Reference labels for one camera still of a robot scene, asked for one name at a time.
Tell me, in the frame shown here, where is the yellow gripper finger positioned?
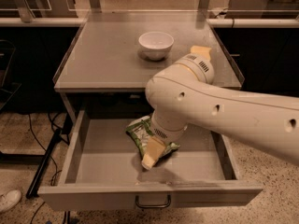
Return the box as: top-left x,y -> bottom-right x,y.
141,136 -> 166,170

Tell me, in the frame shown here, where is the green jalapeno chip bag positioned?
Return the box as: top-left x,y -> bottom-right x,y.
126,116 -> 180,158

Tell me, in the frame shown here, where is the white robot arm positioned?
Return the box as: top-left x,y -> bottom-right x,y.
145,53 -> 299,165

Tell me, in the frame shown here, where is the grey open drawer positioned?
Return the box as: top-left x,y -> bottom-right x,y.
38,110 -> 263,211

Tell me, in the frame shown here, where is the grey cabinet counter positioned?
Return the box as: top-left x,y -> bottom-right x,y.
54,11 -> 244,120

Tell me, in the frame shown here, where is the white ceramic bowl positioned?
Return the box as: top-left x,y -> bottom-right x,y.
138,32 -> 174,61

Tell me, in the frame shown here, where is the yellow sponge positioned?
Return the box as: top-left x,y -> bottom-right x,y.
191,46 -> 211,61

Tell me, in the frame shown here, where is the black floor pole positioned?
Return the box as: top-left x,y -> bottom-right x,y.
26,129 -> 61,199

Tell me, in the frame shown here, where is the white sneaker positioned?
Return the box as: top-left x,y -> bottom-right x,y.
0,189 -> 21,213

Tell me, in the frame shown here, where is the black drawer handle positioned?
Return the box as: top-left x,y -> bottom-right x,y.
135,195 -> 172,209

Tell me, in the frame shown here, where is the black floor cable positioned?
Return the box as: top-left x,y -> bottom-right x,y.
27,111 -> 64,187

